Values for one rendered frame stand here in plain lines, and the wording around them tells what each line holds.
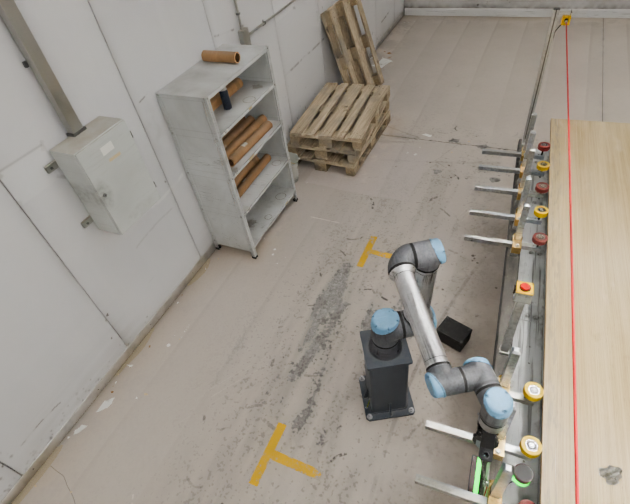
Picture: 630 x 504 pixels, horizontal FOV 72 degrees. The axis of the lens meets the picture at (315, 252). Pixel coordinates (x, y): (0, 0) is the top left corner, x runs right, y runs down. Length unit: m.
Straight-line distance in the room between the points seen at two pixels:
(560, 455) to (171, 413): 2.38
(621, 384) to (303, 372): 1.90
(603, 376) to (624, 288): 0.57
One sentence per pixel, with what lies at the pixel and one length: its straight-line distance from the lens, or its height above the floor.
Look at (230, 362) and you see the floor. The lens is 3.42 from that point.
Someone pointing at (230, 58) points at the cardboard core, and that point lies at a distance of 3.60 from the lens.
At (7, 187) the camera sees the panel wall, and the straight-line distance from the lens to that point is 2.85.
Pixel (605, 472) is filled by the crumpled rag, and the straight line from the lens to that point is 2.14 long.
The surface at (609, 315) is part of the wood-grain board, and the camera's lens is 2.59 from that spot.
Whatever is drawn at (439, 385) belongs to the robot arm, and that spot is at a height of 1.37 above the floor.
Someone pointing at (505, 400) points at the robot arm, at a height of 1.38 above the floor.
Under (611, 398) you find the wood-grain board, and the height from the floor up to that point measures 0.90.
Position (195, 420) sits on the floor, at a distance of 3.29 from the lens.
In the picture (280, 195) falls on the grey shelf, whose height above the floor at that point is 0.14.
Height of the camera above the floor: 2.79
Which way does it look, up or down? 45 degrees down
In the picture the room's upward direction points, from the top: 10 degrees counter-clockwise
